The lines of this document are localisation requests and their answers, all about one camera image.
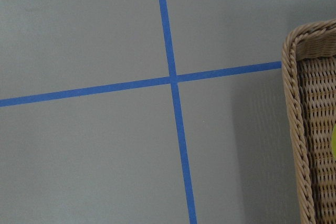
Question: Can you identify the yellow tape roll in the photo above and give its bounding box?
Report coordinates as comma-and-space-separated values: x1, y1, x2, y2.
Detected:
331, 124, 336, 160

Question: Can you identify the brown wicker basket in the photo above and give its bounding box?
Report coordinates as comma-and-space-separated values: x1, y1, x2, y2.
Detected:
281, 19, 335, 223

